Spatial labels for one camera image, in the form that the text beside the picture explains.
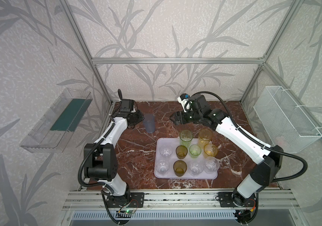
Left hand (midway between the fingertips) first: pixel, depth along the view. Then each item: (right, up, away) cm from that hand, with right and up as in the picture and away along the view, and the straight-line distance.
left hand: (142, 116), depth 90 cm
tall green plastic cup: (+28, -13, -1) cm, 31 cm away
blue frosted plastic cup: (+2, -5, +13) cm, 15 cm away
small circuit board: (-4, -48, -20) cm, 52 cm away
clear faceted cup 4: (+43, -30, -5) cm, 53 cm away
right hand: (+20, +1, -15) cm, 25 cm away
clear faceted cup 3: (+34, -31, -6) cm, 46 cm away
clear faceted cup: (+15, -23, 0) cm, 28 cm away
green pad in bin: (-29, +1, -23) cm, 38 cm away
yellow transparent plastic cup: (+44, -23, +1) cm, 50 cm away
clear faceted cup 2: (+13, -31, -6) cm, 34 cm away
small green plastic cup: (+34, -23, +1) cm, 41 cm away
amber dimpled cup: (+25, -23, -1) cm, 34 cm away
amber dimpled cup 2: (+24, -31, -8) cm, 40 cm away
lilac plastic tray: (+20, -25, -12) cm, 34 cm away
